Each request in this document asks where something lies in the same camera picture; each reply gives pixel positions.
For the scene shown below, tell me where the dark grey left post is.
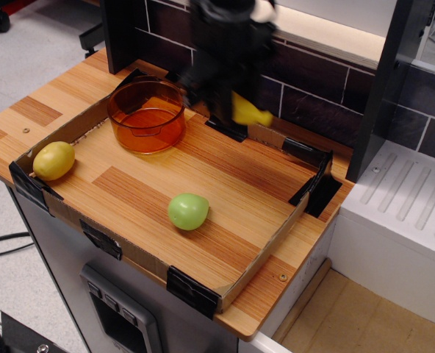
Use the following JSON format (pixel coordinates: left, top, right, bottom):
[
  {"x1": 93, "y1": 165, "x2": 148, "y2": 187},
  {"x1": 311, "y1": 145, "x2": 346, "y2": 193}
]
[{"x1": 100, "y1": 0, "x2": 147, "y2": 74}]

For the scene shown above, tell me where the dark grey vertical post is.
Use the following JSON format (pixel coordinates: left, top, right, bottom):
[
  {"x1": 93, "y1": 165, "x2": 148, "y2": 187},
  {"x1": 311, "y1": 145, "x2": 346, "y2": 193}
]
[{"x1": 346, "y1": 0, "x2": 435, "y2": 182}]

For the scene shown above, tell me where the black cable on floor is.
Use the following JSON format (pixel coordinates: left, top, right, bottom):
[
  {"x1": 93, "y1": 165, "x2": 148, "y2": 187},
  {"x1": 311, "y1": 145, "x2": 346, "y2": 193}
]
[{"x1": 0, "y1": 231, "x2": 35, "y2": 260}]

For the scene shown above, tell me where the white toy sink drainboard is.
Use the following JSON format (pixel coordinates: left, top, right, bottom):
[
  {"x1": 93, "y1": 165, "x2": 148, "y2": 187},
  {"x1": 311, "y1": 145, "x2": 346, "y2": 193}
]
[{"x1": 328, "y1": 142, "x2": 435, "y2": 323}]

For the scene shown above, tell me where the green plastic pear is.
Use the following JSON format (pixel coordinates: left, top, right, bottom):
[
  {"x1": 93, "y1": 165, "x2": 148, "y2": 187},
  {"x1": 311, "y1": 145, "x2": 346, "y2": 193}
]
[{"x1": 168, "y1": 193, "x2": 209, "y2": 231}]

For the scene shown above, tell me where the cardboard fence with black tape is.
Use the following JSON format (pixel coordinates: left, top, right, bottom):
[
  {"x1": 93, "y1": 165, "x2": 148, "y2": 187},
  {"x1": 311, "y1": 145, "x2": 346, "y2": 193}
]
[{"x1": 10, "y1": 64, "x2": 351, "y2": 322}]

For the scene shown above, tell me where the yellow plastic potato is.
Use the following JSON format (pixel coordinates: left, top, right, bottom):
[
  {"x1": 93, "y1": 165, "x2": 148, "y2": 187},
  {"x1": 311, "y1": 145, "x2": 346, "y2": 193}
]
[{"x1": 32, "y1": 141, "x2": 75, "y2": 181}]

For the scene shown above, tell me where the orange transparent plastic pot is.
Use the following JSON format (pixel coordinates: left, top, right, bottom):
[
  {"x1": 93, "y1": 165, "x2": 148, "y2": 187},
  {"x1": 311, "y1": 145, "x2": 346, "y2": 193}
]
[{"x1": 107, "y1": 81, "x2": 186, "y2": 154}]

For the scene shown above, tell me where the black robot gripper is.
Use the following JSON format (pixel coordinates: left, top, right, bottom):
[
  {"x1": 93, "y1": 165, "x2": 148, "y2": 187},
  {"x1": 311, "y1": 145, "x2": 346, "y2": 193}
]
[{"x1": 179, "y1": 1, "x2": 276, "y2": 126}]

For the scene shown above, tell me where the grey toy oven front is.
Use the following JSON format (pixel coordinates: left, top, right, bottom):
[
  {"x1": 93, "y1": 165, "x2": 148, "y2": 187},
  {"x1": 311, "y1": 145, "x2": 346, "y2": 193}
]
[{"x1": 79, "y1": 263, "x2": 163, "y2": 353}]

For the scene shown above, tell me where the yellow plastic banana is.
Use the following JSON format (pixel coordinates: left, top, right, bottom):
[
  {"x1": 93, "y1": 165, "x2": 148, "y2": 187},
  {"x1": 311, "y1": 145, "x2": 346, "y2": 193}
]
[{"x1": 231, "y1": 92, "x2": 273, "y2": 126}]

